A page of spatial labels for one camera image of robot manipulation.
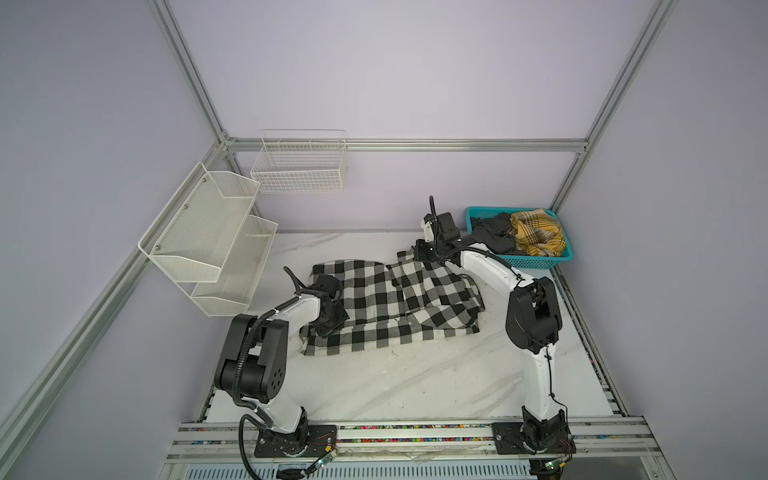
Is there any black white checkered shirt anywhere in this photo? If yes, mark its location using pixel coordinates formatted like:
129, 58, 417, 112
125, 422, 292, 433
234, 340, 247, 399
299, 249, 485, 356

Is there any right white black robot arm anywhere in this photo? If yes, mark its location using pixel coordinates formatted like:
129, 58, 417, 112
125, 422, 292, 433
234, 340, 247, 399
415, 211, 568, 453

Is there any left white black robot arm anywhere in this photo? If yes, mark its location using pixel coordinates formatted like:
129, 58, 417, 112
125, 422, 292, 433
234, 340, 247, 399
214, 274, 349, 434

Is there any dark grey shirt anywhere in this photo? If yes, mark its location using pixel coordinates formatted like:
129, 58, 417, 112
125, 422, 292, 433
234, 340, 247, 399
470, 212, 521, 256

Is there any teal plastic basket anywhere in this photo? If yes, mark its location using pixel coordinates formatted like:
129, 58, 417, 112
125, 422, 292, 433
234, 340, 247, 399
465, 206, 573, 269

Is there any yellow plaid shirt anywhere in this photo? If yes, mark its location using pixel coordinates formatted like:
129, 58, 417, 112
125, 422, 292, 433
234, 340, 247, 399
510, 209, 566, 257

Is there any white mesh lower shelf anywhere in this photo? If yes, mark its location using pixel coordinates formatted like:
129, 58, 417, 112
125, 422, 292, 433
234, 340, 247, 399
191, 215, 278, 317

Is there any white mesh shelf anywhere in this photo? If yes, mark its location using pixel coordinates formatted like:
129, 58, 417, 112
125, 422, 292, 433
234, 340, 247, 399
191, 215, 278, 317
138, 163, 259, 283

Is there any white mesh upper shelf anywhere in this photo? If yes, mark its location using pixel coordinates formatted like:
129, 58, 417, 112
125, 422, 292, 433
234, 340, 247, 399
138, 163, 259, 283

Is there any aluminium frame back bar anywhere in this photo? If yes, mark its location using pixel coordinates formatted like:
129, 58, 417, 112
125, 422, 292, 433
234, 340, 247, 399
228, 138, 588, 153

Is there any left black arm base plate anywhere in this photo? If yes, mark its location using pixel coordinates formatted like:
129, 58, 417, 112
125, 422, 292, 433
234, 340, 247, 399
251, 424, 338, 458

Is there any white wire basket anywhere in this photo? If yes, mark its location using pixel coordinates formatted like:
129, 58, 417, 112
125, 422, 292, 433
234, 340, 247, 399
251, 129, 348, 195

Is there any white slotted cable duct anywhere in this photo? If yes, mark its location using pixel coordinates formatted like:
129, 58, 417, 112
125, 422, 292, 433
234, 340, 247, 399
182, 460, 536, 479

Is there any aluminium mounting rail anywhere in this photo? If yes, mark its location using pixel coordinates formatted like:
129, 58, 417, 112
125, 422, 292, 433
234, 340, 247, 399
165, 416, 662, 464

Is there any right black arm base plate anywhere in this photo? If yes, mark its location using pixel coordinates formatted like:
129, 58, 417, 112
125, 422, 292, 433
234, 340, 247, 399
491, 419, 576, 455

